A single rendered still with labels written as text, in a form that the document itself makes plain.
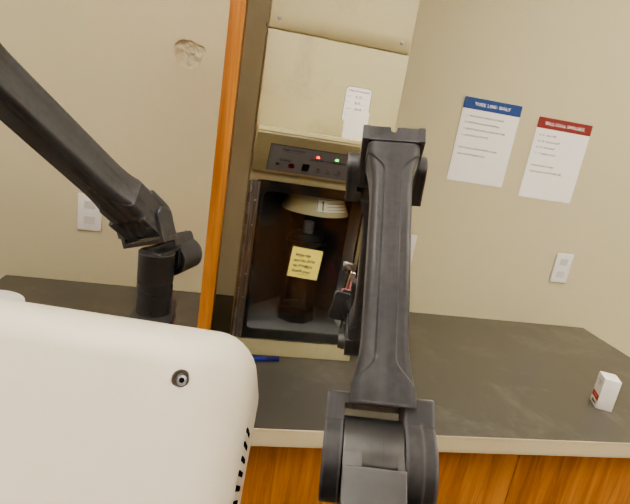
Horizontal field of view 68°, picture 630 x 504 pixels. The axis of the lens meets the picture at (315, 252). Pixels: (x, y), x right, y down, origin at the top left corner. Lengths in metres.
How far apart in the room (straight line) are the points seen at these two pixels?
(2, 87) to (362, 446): 0.53
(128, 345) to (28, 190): 1.38
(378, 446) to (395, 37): 0.91
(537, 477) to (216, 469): 1.11
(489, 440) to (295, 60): 0.93
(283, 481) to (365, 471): 0.69
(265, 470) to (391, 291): 0.68
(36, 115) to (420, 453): 0.56
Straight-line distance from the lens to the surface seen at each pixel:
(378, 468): 0.43
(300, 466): 1.10
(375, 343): 0.47
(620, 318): 2.26
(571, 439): 1.28
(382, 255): 0.50
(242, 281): 1.15
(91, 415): 0.31
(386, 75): 1.14
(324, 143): 1.00
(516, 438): 1.19
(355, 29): 1.14
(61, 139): 0.68
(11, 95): 0.65
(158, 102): 1.54
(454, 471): 1.22
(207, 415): 0.29
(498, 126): 1.75
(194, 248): 0.85
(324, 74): 1.11
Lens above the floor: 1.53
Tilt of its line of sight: 15 degrees down
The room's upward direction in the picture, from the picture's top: 9 degrees clockwise
